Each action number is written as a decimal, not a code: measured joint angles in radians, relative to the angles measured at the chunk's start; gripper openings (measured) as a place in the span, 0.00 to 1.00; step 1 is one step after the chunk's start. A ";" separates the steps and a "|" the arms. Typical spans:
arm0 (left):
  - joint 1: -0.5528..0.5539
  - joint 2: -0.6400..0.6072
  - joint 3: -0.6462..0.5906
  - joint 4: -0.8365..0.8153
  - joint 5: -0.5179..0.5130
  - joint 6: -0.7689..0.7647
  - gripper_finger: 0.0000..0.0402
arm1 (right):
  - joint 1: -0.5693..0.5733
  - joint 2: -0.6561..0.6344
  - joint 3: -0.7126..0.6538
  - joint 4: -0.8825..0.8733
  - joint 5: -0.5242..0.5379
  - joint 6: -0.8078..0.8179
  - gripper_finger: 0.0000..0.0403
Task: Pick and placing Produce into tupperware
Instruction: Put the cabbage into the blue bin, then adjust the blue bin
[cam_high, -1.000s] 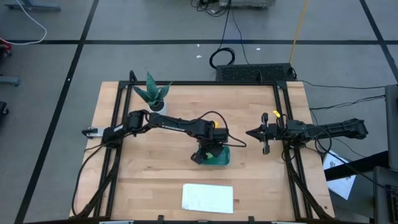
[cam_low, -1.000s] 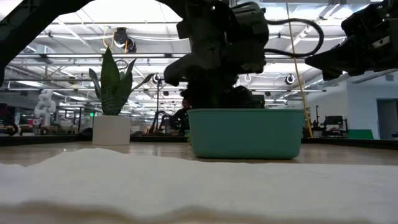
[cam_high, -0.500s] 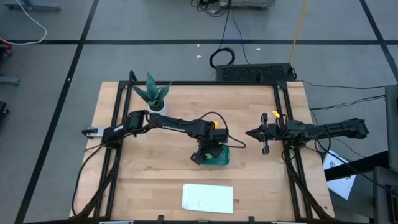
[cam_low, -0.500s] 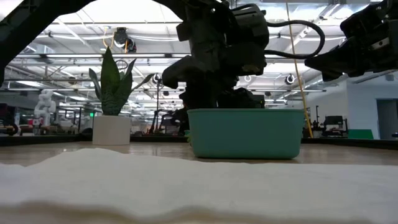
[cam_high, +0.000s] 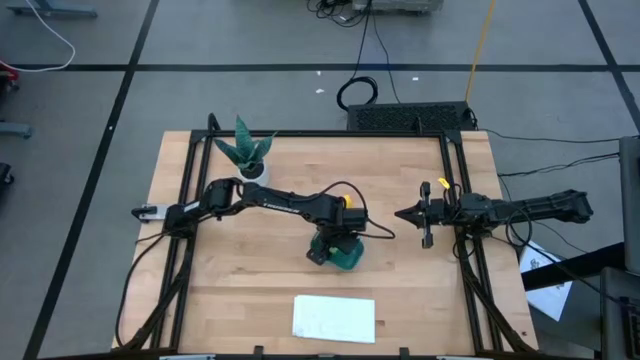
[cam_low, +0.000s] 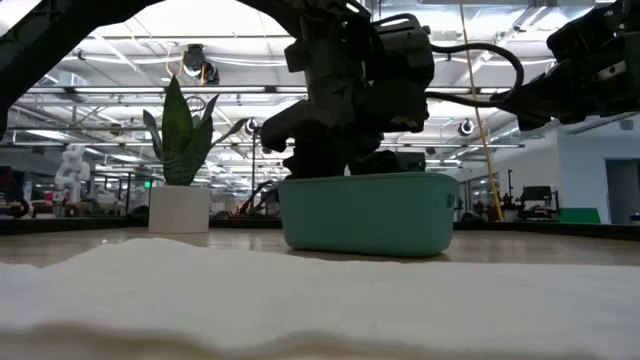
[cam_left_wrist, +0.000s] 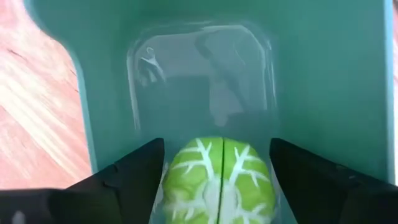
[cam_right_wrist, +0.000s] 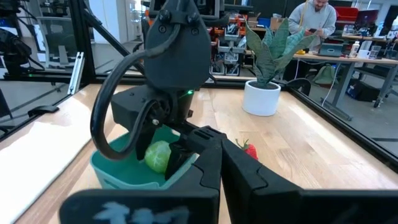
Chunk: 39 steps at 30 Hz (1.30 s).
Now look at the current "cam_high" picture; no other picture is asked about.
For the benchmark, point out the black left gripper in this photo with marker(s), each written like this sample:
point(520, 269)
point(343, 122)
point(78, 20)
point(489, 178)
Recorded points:
point(330, 240)

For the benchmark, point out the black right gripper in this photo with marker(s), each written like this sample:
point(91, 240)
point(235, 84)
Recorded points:
point(440, 212)

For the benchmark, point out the yellow toy lemon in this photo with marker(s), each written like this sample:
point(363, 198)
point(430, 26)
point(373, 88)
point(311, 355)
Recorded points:
point(348, 201)

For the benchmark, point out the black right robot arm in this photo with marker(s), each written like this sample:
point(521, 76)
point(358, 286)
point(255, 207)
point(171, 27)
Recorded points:
point(540, 207)

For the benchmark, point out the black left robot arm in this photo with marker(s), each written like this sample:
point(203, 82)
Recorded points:
point(280, 202)

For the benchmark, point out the teal plastic tupperware container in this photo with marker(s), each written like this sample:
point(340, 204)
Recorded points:
point(352, 260)

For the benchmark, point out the yellow tag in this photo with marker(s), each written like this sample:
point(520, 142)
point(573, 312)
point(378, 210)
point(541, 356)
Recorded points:
point(443, 183)

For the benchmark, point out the white folded cloth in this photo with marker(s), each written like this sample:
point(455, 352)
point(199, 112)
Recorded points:
point(332, 319)

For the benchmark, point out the white plant pot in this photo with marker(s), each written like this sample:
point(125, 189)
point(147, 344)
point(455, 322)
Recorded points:
point(262, 177)

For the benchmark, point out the black perforated computer case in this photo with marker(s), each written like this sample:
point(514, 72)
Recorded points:
point(400, 117)

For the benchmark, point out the green snake plant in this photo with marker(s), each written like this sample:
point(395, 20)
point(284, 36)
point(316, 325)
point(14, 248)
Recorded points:
point(245, 145)

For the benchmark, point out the black table clamp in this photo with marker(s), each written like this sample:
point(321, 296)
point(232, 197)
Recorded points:
point(258, 351)
point(404, 352)

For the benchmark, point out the white printed paper sheet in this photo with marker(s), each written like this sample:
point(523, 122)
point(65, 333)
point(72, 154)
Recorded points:
point(550, 300)

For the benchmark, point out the black bar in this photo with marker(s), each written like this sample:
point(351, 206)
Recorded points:
point(575, 267)

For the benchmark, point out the grey device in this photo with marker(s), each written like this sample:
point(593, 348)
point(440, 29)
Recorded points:
point(400, 5)

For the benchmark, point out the grey cabinet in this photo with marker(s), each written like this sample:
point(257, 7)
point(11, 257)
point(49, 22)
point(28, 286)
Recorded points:
point(631, 200)

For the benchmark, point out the grey box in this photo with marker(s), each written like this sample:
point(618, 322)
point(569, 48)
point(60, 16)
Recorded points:
point(620, 320)

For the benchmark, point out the grey furniture foot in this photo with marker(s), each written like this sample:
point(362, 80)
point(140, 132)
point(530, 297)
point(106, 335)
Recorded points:
point(17, 130)

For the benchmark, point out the black caster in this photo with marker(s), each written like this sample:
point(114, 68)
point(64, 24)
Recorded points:
point(5, 174)

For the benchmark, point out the grey desk foot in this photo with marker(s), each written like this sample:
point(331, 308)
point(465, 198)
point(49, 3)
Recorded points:
point(60, 10)

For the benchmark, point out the red object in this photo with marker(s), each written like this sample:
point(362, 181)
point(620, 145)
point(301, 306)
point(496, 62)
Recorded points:
point(10, 72)

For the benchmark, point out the black metal table frame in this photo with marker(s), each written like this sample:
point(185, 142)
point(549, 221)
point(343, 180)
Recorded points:
point(320, 133)

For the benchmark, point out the black camera bracket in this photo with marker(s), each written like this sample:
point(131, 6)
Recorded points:
point(214, 122)

